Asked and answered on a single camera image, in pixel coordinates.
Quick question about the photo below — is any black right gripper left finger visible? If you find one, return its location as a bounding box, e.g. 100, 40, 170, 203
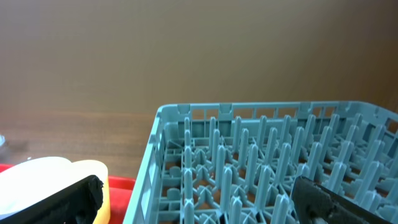
1, 175, 103, 224

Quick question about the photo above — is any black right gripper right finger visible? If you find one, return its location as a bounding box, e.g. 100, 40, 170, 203
291, 175, 388, 224

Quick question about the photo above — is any grey plastic dishwasher rack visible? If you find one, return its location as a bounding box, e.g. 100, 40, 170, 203
124, 101, 397, 223

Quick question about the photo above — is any red plastic tray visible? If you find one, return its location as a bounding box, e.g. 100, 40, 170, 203
1, 164, 135, 223

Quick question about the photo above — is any yellow plastic cup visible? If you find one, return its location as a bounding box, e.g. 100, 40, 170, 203
72, 160, 111, 224

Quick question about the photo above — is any light blue bowl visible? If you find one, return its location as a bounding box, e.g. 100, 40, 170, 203
1, 157, 72, 219

